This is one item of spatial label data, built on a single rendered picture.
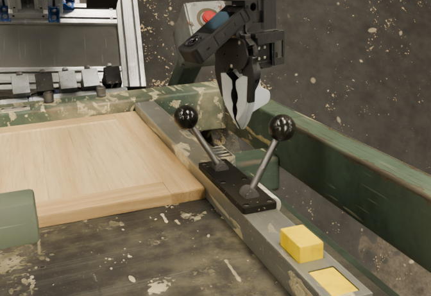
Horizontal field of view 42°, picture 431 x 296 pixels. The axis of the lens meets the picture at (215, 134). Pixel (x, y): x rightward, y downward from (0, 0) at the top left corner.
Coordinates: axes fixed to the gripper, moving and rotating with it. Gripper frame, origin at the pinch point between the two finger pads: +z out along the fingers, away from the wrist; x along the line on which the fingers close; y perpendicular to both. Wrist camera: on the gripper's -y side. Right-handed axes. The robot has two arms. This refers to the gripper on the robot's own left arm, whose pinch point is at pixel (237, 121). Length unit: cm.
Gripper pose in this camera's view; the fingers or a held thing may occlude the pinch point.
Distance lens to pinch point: 87.9
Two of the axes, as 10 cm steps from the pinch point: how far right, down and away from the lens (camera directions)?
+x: -6.3, -1.9, 7.5
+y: 7.7, -2.1, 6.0
